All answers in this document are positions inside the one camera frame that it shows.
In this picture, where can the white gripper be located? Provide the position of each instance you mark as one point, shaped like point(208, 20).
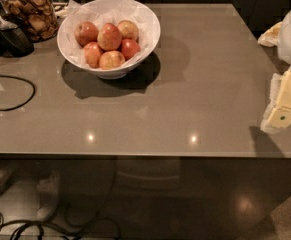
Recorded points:
point(278, 115)

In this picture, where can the red apple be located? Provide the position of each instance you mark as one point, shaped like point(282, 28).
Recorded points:
point(109, 37)
point(128, 29)
point(111, 59)
point(129, 48)
point(85, 32)
point(92, 52)

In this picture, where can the white ceramic bowl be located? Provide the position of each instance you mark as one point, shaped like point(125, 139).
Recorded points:
point(68, 37)

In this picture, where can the white paper bowl liner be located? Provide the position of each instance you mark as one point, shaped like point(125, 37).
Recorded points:
point(141, 20)

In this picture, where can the glass jar of dried chips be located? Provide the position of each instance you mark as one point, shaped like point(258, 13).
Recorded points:
point(37, 17)

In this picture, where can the white sock right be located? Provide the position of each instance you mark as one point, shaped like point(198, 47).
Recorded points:
point(48, 190)

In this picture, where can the black appliance with handle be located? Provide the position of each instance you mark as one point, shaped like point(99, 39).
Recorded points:
point(12, 37)

